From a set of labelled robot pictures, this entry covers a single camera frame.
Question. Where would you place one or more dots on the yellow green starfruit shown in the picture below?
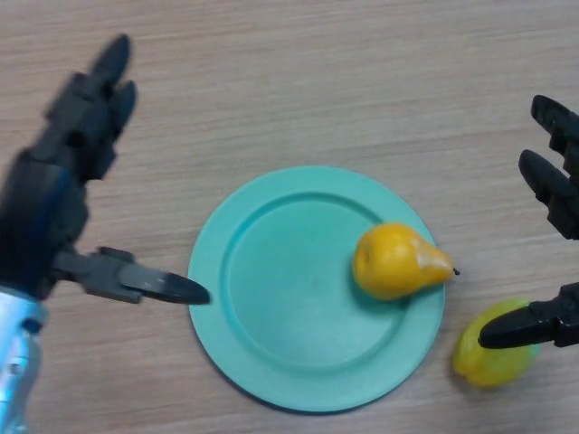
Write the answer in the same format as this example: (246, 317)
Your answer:
(493, 368)

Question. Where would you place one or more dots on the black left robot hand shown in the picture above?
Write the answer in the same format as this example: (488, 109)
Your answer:
(40, 203)

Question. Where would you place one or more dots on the green round plate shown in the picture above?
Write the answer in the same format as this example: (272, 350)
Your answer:
(294, 289)

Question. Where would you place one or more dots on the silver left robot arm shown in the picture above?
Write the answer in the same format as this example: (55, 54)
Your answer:
(13, 343)

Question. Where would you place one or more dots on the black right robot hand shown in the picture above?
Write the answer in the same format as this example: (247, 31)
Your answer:
(563, 208)

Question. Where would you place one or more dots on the yellow pear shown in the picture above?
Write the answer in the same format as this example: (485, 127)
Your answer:
(389, 262)

